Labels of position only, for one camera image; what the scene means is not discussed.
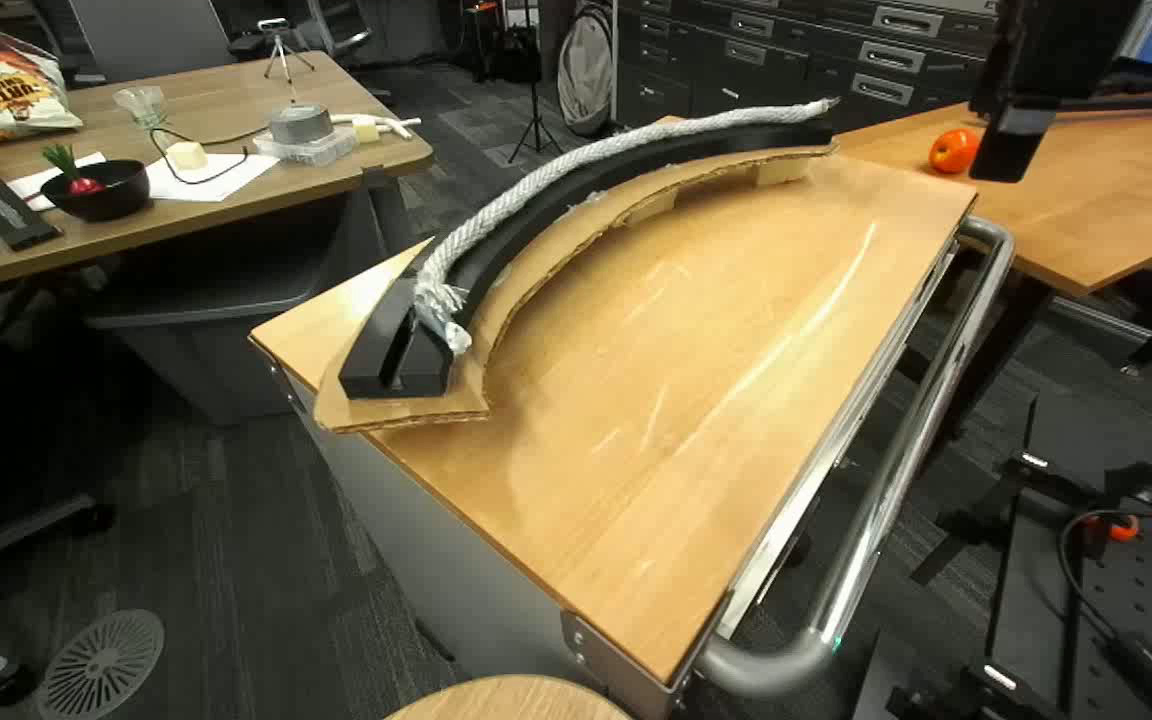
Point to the yellow snack chip bag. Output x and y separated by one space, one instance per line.
33 90

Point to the dark drawer cabinet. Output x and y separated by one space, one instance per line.
878 59

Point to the curved cardboard base board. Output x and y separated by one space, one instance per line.
541 263

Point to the black bowl with red item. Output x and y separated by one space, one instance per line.
106 190

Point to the orange round fruit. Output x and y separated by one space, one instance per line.
953 151

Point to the orange black cable connector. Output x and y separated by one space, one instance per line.
1108 529

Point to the black curved track rail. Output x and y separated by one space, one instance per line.
424 314

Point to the silver metal cart handle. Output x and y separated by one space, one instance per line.
939 332

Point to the grey tape roll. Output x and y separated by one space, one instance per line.
303 129

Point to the round wooden stool top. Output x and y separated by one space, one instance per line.
514 698

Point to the white paper sheet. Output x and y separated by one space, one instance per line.
204 178

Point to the black tripod stand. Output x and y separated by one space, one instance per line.
536 137

